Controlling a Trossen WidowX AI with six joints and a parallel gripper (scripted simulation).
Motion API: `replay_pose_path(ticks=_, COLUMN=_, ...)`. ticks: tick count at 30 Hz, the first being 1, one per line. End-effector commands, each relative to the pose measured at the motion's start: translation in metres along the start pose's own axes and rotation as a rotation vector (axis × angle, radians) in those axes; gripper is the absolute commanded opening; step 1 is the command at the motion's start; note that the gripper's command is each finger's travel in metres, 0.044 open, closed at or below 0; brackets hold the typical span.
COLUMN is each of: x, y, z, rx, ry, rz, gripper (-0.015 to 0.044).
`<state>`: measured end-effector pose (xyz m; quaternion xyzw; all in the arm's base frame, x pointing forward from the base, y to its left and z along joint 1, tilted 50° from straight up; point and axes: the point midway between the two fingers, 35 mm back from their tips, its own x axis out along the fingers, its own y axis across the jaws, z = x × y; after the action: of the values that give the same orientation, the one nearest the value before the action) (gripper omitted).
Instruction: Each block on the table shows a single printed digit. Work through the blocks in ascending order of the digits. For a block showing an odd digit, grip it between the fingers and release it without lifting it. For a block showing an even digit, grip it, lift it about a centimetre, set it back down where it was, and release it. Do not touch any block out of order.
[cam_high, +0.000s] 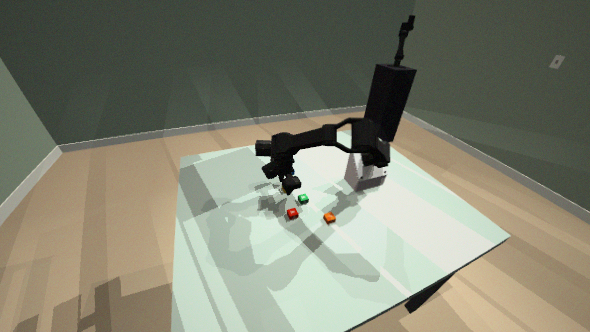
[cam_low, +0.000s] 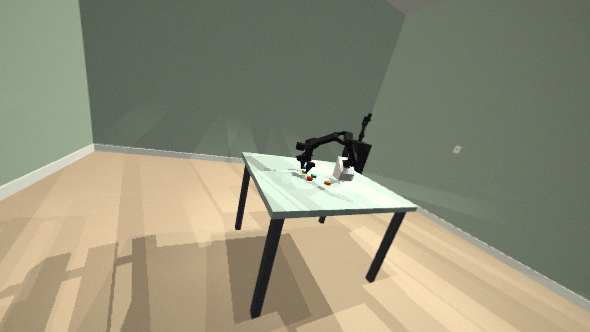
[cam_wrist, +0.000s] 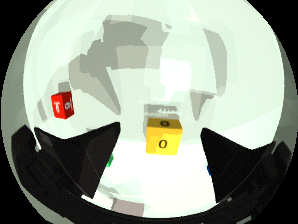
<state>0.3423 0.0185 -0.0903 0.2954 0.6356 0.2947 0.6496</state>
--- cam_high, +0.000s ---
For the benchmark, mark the orange block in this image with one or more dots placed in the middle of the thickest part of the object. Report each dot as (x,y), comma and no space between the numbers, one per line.
(329,218)

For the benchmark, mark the red block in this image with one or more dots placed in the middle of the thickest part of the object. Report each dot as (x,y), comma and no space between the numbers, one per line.
(292,213)

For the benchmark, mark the green block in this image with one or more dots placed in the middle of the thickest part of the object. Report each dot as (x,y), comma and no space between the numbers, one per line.
(303,199)

